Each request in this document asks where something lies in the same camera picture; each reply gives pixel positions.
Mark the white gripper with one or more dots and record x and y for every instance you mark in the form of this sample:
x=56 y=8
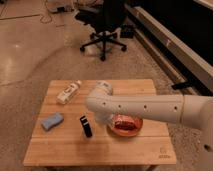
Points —
x=105 y=119

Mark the black eraser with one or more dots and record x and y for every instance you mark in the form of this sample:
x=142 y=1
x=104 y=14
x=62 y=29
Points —
x=86 y=126

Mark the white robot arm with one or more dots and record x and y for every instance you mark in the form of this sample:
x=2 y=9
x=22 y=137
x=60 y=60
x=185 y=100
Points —
x=189 y=110

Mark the orange bowl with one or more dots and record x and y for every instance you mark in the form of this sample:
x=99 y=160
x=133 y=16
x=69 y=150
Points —
x=126 y=126

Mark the wooden table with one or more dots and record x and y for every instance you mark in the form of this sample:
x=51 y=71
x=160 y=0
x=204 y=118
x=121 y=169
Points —
x=67 y=145

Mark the white plastic bottle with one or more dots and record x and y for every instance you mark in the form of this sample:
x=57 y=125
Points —
x=64 y=96

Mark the blue sponge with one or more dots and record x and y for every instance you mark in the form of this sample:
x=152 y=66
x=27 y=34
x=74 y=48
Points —
x=51 y=121

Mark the black box on floor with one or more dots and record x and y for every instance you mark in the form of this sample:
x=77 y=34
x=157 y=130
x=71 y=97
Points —
x=127 y=31

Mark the black office chair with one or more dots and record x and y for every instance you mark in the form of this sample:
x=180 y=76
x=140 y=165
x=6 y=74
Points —
x=104 y=19

